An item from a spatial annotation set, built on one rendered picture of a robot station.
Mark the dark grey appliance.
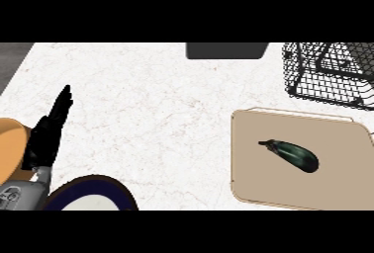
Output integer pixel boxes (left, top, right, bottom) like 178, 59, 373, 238
187, 42, 271, 60

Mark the beige tray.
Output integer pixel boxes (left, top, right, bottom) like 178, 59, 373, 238
230, 106, 374, 211

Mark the black wire tiered basket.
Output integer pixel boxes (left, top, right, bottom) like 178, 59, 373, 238
283, 42, 374, 112

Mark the navy rimmed white plate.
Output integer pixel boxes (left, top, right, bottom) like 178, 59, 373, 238
43, 174, 141, 211

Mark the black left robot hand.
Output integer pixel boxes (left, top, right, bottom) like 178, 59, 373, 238
21, 84, 74, 171

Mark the dark green eggplant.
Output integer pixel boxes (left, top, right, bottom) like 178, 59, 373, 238
258, 138, 320, 174

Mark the orange bowl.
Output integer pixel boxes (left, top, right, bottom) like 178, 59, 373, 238
0, 118, 36, 186

